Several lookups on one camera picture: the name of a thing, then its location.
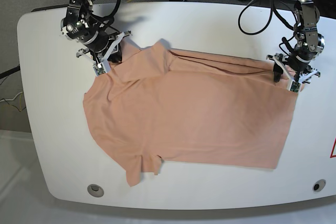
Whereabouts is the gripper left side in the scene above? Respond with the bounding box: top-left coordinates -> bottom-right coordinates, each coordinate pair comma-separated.
273,51 -> 311,82

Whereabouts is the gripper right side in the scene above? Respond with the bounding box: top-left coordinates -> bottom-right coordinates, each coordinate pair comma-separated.
83,34 -> 122,63

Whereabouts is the peach pink T-shirt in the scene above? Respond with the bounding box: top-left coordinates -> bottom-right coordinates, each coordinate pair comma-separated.
83,42 -> 298,186

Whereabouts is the red warning triangle sticker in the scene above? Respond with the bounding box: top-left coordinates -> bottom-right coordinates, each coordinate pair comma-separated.
330,139 -> 336,158

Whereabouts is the black looping arm cable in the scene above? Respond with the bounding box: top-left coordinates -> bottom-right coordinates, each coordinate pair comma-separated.
238,0 -> 297,36

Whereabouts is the white floor cable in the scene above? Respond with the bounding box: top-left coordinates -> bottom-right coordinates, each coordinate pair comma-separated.
0,91 -> 24,104

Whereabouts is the right table cable grommet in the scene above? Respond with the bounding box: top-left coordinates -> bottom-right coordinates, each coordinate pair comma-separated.
312,179 -> 326,192

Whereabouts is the table cable grommet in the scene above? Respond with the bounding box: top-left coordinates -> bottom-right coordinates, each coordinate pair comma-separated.
87,184 -> 104,198
312,179 -> 326,192

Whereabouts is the left table cable grommet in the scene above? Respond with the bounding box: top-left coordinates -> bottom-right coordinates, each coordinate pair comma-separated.
87,184 -> 104,198

